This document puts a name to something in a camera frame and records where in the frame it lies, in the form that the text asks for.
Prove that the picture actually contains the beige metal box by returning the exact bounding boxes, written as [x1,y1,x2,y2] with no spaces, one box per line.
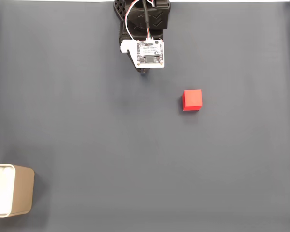
[0,163,35,218]

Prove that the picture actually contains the blue grey table mat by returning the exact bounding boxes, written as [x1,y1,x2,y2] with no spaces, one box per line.
[0,1,290,232]

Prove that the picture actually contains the black camera cable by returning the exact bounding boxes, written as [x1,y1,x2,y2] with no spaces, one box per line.
[141,0,152,39]

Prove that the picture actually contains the red cube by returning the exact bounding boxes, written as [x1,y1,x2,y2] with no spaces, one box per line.
[182,89,203,112]

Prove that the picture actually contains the white red servo wire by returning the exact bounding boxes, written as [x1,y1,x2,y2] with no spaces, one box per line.
[124,0,160,41]

